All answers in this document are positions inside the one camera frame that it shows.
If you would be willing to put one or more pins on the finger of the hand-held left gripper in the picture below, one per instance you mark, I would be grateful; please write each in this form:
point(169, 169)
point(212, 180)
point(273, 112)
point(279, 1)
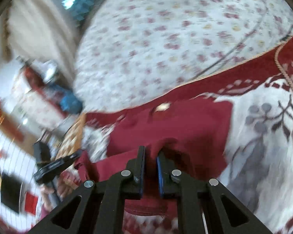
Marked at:
point(56, 164)

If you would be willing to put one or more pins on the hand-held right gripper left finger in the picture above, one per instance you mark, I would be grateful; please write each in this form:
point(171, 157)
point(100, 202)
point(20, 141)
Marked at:
point(141, 170)

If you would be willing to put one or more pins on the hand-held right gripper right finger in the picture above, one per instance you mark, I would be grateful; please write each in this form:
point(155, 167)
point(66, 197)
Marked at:
point(160, 175)

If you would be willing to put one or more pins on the dark red fleece garment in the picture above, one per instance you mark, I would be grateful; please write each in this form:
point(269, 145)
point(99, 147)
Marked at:
point(197, 139)

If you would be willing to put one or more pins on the person's left hand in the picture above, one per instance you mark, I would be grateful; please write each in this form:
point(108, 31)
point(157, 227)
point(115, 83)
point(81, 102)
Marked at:
point(64, 187)

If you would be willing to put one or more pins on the checkered wooden board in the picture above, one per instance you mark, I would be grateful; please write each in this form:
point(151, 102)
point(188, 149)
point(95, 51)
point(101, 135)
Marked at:
point(72, 136)

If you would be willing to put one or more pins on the black box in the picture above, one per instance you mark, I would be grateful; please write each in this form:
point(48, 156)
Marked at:
point(11, 192)

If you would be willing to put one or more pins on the blue cloth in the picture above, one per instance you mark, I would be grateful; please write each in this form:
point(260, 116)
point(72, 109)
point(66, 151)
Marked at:
point(70, 101)

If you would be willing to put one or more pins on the red and white plush blanket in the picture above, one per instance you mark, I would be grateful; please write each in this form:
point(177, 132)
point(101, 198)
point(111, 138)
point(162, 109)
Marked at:
point(258, 151)

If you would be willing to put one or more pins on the floral bed sheet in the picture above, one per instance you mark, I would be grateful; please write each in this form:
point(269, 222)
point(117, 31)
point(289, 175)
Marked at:
point(161, 41)

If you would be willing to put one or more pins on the beige curtain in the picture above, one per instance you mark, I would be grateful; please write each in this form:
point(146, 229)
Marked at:
point(39, 29)

